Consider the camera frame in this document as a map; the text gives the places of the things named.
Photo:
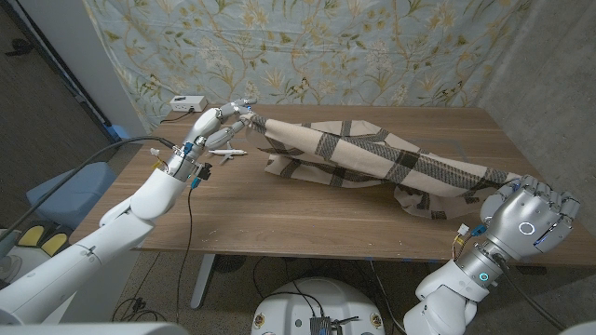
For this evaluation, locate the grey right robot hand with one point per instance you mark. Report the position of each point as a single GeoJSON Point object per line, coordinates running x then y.
{"type": "Point", "coordinates": [526, 218]}

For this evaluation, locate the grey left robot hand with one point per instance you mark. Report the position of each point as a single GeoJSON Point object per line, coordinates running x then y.
{"type": "Point", "coordinates": [205, 128]}

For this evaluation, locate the beige plaid scarf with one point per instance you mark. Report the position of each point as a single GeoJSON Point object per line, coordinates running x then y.
{"type": "Point", "coordinates": [354, 149]}

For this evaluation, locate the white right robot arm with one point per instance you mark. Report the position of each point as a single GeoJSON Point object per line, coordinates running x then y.
{"type": "Point", "coordinates": [442, 302]}

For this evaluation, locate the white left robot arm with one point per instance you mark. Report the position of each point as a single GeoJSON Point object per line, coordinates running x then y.
{"type": "Point", "coordinates": [93, 251]}

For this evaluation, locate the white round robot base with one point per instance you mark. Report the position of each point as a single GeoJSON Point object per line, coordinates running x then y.
{"type": "Point", "coordinates": [298, 302]}

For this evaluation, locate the white power strip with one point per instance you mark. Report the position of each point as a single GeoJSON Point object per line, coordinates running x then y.
{"type": "Point", "coordinates": [188, 103]}

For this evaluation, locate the grey table leg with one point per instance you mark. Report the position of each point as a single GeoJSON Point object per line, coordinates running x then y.
{"type": "Point", "coordinates": [437, 270]}

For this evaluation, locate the floral printed backdrop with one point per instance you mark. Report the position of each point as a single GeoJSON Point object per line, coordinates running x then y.
{"type": "Point", "coordinates": [302, 46]}

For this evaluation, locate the round black fan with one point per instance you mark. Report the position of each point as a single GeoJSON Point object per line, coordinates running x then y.
{"type": "Point", "coordinates": [230, 263]}

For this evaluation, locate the white table leg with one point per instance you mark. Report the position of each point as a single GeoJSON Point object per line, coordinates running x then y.
{"type": "Point", "coordinates": [203, 279]}

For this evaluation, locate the yellow black shoe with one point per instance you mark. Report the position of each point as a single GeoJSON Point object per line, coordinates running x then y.
{"type": "Point", "coordinates": [55, 244]}
{"type": "Point", "coordinates": [31, 236]}

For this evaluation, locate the grey electronics box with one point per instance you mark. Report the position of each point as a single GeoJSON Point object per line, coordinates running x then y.
{"type": "Point", "coordinates": [321, 326]}

